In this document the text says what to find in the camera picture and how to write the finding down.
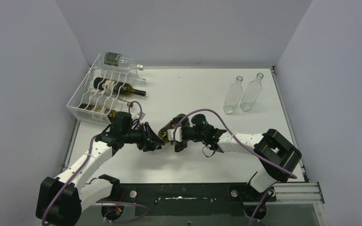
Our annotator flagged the white wire wine rack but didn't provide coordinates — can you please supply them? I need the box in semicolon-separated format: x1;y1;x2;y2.
67;52;146;125

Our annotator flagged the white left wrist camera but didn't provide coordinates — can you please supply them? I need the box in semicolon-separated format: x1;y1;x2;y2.
132;113;145;127

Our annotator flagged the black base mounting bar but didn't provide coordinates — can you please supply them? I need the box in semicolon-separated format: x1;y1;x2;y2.
102;182;267;219

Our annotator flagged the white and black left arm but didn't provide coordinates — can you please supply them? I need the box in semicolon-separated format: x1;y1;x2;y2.
36;112;165;226

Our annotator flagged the olive bottle with black cap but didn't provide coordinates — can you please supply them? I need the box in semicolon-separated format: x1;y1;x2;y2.
78;103;117;124

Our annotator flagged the clear bottle with brown cap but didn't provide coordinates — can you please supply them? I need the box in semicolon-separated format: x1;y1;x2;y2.
82;89;133;109

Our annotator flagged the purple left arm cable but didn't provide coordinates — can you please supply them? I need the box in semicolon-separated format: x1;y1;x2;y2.
41;100;152;226

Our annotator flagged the clear bottle with dark label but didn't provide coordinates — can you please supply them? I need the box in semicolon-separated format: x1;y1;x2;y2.
99;52;145;71

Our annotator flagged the brown bottle with tan label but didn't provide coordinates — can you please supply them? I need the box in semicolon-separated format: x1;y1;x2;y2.
157;113;185;143

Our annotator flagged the clear bottle in rack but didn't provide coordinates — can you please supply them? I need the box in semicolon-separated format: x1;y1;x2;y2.
94;68;146;85

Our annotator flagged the clear square glass bottle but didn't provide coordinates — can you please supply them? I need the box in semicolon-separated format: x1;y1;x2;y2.
240;73;264;112

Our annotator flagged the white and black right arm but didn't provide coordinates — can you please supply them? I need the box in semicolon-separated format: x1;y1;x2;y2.
166;114;302;193

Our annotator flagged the dark green wine bottle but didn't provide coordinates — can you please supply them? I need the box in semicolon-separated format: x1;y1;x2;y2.
93;77;146;97

